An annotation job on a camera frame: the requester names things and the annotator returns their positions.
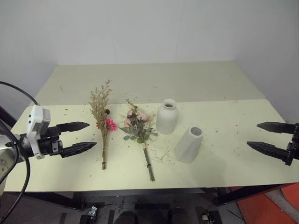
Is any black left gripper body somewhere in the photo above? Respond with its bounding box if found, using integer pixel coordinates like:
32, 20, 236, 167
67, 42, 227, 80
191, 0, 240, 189
38, 126, 64, 157

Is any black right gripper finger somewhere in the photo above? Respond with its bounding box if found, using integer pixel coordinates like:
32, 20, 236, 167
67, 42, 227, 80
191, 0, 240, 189
256, 121, 297, 135
246, 140, 293, 167

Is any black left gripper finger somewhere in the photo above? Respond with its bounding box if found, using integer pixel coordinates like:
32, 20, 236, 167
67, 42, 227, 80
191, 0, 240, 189
60, 141, 97, 160
57, 121, 90, 136

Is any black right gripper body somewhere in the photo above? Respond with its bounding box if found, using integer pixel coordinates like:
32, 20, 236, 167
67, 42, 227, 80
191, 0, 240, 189
287, 123, 299, 161

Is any white tapered cylinder vase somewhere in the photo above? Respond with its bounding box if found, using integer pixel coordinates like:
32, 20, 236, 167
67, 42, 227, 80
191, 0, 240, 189
173, 126, 204, 164

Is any white bottle-shaped ceramic vase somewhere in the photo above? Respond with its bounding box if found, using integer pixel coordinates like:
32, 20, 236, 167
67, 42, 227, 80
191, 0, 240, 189
156, 98, 179, 135

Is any dried beige bouquet, magenta flower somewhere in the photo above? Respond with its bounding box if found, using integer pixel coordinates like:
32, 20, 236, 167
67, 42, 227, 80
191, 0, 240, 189
88, 79, 117, 171

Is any dark furniture piece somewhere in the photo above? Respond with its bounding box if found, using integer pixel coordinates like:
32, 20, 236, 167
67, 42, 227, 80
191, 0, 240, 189
0, 105, 17, 136

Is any orange floor mat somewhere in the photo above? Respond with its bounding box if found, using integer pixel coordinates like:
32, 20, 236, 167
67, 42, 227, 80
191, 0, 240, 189
235, 183, 299, 224

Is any pink rose eucalyptus bouquet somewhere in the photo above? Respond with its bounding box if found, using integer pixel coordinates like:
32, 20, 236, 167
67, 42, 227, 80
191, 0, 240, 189
118, 98, 160, 182

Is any dark rounded shape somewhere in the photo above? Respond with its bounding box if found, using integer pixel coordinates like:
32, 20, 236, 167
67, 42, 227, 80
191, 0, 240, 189
118, 210, 141, 224

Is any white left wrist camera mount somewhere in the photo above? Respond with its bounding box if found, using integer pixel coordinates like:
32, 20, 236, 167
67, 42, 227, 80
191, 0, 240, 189
26, 105, 52, 160

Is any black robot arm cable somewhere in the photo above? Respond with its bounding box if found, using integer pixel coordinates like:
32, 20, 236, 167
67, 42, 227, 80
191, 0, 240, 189
0, 81, 38, 224

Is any black metal table frame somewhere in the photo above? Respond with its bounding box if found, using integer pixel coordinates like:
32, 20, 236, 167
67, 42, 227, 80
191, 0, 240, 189
0, 178, 299, 212

